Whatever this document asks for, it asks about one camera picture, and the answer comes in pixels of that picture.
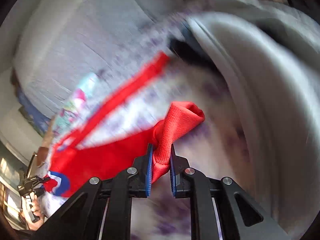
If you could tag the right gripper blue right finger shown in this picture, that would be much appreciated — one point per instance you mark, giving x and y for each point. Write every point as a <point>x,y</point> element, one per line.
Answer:
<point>220,209</point>

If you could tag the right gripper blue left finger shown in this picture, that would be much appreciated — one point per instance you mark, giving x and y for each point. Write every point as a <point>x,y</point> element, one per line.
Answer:
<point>101,209</point>

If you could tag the red pants with blue-white stripe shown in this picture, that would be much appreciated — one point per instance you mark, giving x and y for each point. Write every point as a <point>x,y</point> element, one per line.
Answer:
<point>71,167</point>

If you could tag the person's left hand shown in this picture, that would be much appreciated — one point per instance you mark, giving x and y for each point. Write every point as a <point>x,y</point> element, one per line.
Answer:
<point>33,207</point>

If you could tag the brown pillow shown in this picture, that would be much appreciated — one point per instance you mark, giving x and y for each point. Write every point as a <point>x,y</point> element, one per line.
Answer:
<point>42,152</point>

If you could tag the purple floral bed sheet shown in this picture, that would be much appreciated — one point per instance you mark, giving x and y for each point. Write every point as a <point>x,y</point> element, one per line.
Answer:
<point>158,91</point>

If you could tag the folded teal pink floral blanket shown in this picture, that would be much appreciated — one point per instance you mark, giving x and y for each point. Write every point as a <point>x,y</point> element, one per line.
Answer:
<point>73,106</point>

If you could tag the grey upholstered headboard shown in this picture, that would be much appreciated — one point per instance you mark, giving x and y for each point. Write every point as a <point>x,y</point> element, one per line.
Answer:
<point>66,39</point>

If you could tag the black cloth on bed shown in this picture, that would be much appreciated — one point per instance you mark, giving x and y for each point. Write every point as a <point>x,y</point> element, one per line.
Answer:
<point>190,51</point>

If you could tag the grey pillow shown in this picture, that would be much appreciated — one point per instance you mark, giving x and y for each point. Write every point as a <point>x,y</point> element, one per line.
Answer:
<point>268,54</point>

